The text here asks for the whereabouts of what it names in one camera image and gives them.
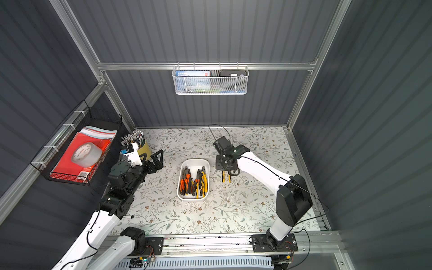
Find small circuit board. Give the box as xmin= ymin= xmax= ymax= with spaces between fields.
xmin=128 ymin=256 xmax=155 ymax=270

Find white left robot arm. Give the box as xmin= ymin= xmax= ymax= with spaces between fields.
xmin=54 ymin=150 xmax=164 ymax=270

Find orange long nose pliers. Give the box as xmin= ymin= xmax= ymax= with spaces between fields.
xmin=179 ymin=166 xmax=188 ymax=196

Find blue box in basket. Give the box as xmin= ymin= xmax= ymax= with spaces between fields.
xmin=175 ymin=70 xmax=211 ymax=77

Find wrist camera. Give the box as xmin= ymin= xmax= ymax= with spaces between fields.
xmin=119 ymin=142 xmax=142 ymax=167
xmin=213 ymin=136 xmax=232 ymax=155

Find red paper packet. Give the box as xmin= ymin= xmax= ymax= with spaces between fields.
xmin=49 ymin=132 xmax=112 ymax=185

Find bundle of pens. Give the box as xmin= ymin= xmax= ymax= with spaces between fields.
xmin=120 ymin=130 xmax=146 ymax=148

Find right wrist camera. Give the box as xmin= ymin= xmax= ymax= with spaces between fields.
xmin=213 ymin=136 xmax=232 ymax=155

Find black wire wall basket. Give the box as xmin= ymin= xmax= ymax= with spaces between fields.
xmin=31 ymin=103 xmax=122 ymax=186

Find black device in basket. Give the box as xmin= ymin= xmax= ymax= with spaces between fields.
xmin=220 ymin=69 xmax=248 ymax=77

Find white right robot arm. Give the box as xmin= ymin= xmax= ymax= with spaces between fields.
xmin=214 ymin=142 xmax=313 ymax=250

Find yellow pen holder cup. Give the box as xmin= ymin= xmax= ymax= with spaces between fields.
xmin=137 ymin=140 xmax=152 ymax=161

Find clear tape roll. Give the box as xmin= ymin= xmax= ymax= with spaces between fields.
xmin=71 ymin=142 xmax=102 ymax=168

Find orange handled cutting pliers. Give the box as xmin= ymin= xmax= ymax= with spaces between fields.
xmin=194 ymin=169 xmax=202 ymax=199

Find orange black pliers in box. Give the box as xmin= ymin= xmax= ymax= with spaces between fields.
xmin=185 ymin=170 xmax=196 ymax=196

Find white plastic storage box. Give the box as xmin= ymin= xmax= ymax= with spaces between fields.
xmin=177 ymin=159 xmax=210 ymax=203

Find large yellow black pliers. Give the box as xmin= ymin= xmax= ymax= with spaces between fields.
xmin=199 ymin=166 xmax=208 ymax=199

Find white mesh wall basket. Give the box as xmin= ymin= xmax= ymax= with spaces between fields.
xmin=172 ymin=67 xmax=249 ymax=96

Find floral table mat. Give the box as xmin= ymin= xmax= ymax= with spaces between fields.
xmin=107 ymin=126 xmax=321 ymax=236

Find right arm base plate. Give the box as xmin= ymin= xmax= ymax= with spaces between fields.
xmin=249 ymin=234 xmax=298 ymax=253

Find small yellow handled pliers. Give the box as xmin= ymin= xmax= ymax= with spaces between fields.
xmin=222 ymin=171 xmax=232 ymax=183

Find aluminium front rail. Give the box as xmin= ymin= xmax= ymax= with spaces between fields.
xmin=101 ymin=230 xmax=345 ymax=260

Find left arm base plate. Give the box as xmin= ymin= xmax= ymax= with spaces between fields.
xmin=130 ymin=237 xmax=164 ymax=257

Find white ventilated cable duct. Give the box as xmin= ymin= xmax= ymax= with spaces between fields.
xmin=114 ymin=255 xmax=274 ymax=270

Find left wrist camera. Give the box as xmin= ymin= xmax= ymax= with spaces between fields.
xmin=119 ymin=142 xmax=142 ymax=167

